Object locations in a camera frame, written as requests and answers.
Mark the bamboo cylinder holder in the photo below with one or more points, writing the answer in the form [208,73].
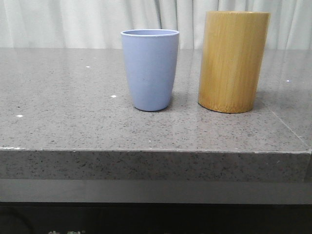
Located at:
[232,54]

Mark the white curtain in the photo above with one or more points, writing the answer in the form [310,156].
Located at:
[98,23]

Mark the blue plastic cup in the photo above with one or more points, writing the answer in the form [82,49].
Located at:
[150,58]

